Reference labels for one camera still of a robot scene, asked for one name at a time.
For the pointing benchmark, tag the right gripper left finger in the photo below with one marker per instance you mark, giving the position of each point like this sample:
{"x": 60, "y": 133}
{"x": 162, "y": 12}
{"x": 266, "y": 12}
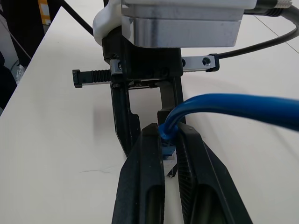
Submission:
{"x": 140, "y": 177}

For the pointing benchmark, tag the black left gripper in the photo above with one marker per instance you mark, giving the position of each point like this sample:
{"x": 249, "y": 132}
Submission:
{"x": 149, "y": 63}

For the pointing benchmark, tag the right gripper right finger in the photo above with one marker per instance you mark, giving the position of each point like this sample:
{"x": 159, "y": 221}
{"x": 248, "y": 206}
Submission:
{"x": 205, "y": 186}

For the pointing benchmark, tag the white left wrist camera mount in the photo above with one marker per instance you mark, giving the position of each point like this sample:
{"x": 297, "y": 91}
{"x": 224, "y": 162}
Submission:
{"x": 105, "y": 21}

